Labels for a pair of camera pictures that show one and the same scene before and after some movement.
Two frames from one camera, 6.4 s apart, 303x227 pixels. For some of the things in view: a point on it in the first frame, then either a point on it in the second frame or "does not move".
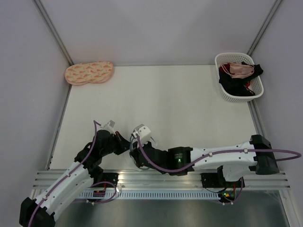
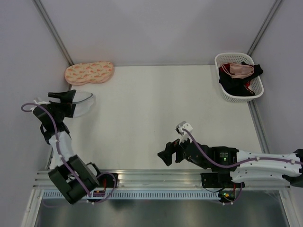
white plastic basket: x=255 y=83 does not move
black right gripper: x=135 y=152 → x=171 y=148
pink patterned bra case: x=81 y=74 does not move
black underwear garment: x=235 y=86 does not move
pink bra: x=239 y=71 does not move
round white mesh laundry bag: x=131 y=143 → x=84 y=102
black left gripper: x=123 y=144 → x=66 y=98
